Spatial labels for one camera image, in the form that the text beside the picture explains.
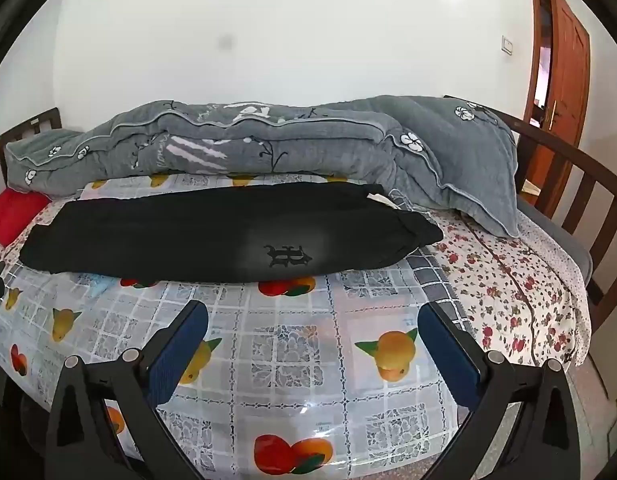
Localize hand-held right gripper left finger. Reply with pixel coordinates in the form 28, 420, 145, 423
45, 300, 210, 480

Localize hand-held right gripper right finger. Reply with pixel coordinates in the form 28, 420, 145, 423
417, 301, 582, 480

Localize black pants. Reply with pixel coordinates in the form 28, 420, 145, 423
19, 181, 444, 283

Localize red cloth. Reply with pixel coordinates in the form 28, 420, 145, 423
0, 189, 52, 247

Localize floral bedsheet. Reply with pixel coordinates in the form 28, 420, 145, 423
428, 209, 590, 367

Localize fruit-print plastic cover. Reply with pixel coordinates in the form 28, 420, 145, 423
0, 172, 471, 480

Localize dark wooden bed headboard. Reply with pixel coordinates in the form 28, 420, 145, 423
0, 107, 64, 202

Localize grey mattress pad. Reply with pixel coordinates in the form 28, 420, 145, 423
517, 194, 597, 288

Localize grey floral quilt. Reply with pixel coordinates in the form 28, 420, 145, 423
5, 100, 406, 198

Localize brown wooden door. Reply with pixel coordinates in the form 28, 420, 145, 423
521, 0, 592, 207

